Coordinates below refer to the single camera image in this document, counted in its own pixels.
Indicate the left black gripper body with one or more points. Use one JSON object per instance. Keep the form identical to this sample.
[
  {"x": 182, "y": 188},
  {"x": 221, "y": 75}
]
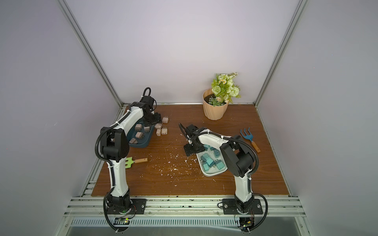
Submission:
[{"x": 153, "y": 118}]

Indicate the brown plug cluster top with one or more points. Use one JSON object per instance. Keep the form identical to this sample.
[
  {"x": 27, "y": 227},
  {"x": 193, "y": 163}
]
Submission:
[{"x": 158, "y": 125}]

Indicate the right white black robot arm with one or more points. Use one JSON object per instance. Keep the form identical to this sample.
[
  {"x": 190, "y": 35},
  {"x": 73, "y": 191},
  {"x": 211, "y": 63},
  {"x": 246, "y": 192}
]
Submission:
[{"x": 242, "y": 161}]

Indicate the white oval storage tray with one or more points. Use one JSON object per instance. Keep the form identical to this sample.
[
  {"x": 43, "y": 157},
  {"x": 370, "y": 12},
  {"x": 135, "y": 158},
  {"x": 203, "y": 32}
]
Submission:
[{"x": 203, "y": 156}]

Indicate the brown plug far single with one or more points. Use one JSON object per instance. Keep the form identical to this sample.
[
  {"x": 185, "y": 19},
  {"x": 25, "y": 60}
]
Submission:
[{"x": 165, "y": 120}]

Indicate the green garden fork wooden handle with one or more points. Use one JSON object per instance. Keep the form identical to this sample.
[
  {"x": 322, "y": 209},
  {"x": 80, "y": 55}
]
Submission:
[{"x": 130, "y": 161}]

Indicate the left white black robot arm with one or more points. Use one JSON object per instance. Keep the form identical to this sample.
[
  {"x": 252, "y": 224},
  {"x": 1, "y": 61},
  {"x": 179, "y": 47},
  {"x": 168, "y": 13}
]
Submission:
[{"x": 112, "y": 147}]

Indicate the dark teal storage tray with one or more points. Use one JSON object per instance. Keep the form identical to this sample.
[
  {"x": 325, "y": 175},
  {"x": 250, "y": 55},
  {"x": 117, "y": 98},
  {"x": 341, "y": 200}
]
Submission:
[{"x": 139, "y": 139}]

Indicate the teal plug lone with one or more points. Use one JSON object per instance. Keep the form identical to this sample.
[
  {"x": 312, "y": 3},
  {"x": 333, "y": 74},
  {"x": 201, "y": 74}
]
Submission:
[{"x": 217, "y": 153}]

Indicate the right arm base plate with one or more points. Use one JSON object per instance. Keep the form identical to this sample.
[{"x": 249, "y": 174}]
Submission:
[{"x": 233, "y": 206}]

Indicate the green artificial flower plant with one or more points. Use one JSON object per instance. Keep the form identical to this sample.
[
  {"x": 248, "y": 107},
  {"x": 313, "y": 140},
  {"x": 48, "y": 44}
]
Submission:
[{"x": 224, "y": 89}]

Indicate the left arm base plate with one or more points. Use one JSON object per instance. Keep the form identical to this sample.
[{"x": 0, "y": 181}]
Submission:
[{"x": 133, "y": 206}]

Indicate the blue garden fork wooden handle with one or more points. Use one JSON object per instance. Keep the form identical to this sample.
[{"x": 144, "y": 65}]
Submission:
[{"x": 246, "y": 134}]

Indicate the teal plug top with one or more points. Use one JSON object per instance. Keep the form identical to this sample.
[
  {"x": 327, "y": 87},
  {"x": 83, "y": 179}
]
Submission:
[{"x": 205, "y": 167}]

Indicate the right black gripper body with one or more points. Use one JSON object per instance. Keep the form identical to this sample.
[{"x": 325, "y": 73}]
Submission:
[{"x": 190, "y": 147}]

